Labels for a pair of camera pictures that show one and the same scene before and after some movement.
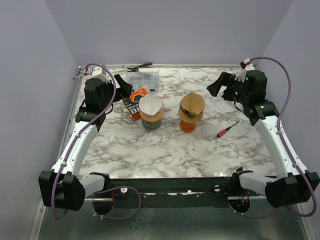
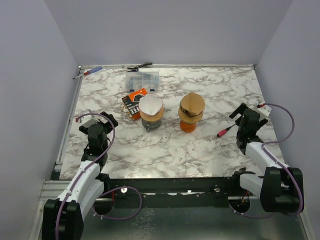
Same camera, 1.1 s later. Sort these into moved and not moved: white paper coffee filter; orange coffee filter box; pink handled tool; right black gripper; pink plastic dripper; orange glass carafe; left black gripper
Moved: left black gripper; pink plastic dripper; right black gripper
Not moved: orange coffee filter box; white paper coffee filter; orange glass carafe; pink handled tool
